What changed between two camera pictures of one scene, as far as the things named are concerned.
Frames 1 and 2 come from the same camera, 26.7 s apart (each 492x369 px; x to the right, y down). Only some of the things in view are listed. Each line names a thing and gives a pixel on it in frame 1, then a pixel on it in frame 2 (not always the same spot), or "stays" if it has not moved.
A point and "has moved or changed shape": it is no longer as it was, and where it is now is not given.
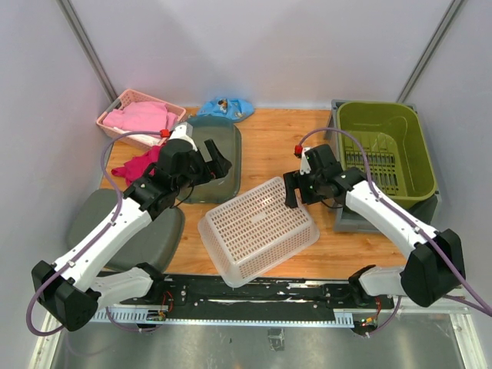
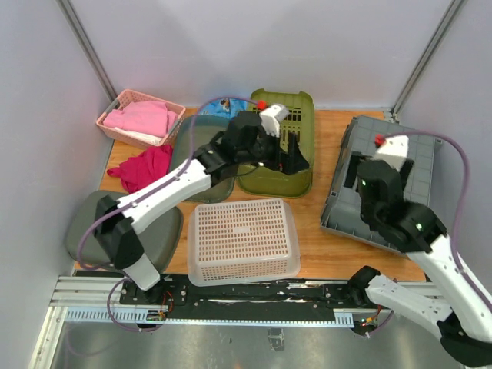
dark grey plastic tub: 158,244 stays
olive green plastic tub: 398,155 -> 262,182
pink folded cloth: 141,116 stays
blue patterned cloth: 226,107 stays
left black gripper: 217,167 -> 290,162
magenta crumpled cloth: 138,167 stays
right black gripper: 294,180 -> 350,179
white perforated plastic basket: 252,229 has moved or changed shape
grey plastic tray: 344,222 -> 344,211
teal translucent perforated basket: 225,135 stays
